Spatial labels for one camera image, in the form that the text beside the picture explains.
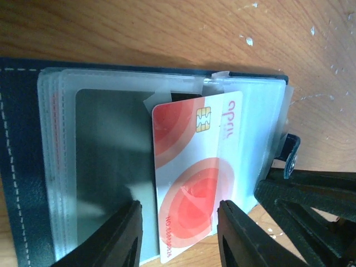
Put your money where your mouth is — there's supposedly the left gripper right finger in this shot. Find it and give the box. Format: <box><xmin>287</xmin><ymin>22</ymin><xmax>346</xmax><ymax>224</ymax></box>
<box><xmin>217</xmin><ymin>200</ymin><xmax>307</xmax><ymax>267</ymax></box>

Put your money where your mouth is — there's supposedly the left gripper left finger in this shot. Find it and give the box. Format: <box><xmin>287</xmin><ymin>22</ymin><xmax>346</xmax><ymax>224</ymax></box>
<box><xmin>53</xmin><ymin>200</ymin><xmax>143</xmax><ymax>267</ymax></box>

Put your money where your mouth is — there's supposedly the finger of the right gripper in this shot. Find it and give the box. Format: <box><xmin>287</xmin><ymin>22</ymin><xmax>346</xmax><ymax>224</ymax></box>
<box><xmin>254</xmin><ymin>179</ymin><xmax>355</xmax><ymax>266</ymax></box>
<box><xmin>267</xmin><ymin>168</ymin><xmax>355</xmax><ymax>191</ymax></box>

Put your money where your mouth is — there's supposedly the black credit card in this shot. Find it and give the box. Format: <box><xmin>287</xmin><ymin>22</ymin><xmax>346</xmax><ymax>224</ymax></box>
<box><xmin>76</xmin><ymin>89</ymin><xmax>160</xmax><ymax>261</ymax></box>

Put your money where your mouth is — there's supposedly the red white credit card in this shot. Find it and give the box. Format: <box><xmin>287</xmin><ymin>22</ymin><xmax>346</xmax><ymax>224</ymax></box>
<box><xmin>51</xmin><ymin>91</ymin><xmax>61</xmax><ymax>172</ymax></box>

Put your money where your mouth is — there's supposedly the blue leather card holder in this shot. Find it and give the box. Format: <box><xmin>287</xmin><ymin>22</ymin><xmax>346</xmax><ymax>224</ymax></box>
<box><xmin>1</xmin><ymin>58</ymin><xmax>299</xmax><ymax>266</ymax></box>

